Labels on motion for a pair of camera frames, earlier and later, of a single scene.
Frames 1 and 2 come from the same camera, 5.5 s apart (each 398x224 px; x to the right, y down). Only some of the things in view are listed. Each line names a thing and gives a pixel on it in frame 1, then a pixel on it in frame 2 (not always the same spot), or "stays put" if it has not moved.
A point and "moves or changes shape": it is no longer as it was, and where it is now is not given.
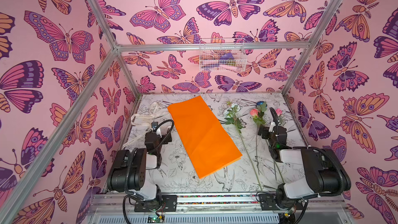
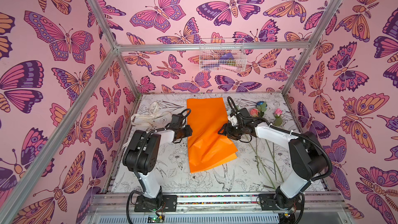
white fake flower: [232, 110] to [233, 121]
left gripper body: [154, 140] to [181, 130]
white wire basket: [222, 55] stays put
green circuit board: [155, 220] stays put
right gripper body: [269, 132] to [227, 130]
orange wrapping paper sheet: [208, 145] moves or changes shape
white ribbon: [154, 120] stays put
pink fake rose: [254, 112] stays put
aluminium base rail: [117, 208] stays put
